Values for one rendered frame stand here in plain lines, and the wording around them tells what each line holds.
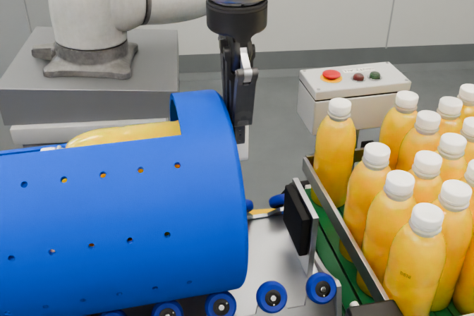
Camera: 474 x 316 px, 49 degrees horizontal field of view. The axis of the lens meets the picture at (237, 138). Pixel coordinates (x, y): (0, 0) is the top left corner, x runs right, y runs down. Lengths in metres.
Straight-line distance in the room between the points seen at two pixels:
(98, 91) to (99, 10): 0.16
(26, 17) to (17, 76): 1.02
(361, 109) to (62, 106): 0.61
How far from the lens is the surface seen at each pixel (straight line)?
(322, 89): 1.01
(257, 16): 0.62
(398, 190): 0.75
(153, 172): 0.60
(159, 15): 1.16
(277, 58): 3.60
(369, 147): 0.82
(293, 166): 2.67
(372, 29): 3.70
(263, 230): 0.93
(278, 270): 0.86
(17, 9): 2.18
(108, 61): 1.14
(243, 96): 0.64
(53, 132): 1.13
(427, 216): 0.71
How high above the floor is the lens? 1.55
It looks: 33 degrees down
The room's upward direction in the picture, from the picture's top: straight up
